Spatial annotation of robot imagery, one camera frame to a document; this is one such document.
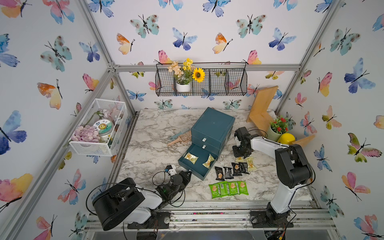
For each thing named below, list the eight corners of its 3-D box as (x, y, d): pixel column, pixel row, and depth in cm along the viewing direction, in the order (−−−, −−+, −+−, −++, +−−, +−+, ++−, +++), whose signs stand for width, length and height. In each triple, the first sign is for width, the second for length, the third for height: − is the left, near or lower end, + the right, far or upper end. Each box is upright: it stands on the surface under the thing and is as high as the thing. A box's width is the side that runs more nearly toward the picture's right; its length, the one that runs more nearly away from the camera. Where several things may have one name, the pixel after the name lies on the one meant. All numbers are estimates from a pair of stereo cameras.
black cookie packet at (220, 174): (215, 180, 88) (216, 179, 87) (214, 168, 93) (215, 166, 92) (224, 180, 88) (224, 179, 87) (222, 168, 93) (223, 166, 92)
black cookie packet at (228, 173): (224, 178, 89) (224, 177, 88) (223, 168, 93) (223, 166, 92) (233, 178, 89) (233, 177, 88) (231, 168, 93) (232, 166, 92)
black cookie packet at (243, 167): (240, 174, 91) (241, 172, 89) (238, 164, 95) (239, 162, 93) (248, 174, 91) (249, 172, 89) (246, 164, 95) (247, 162, 93)
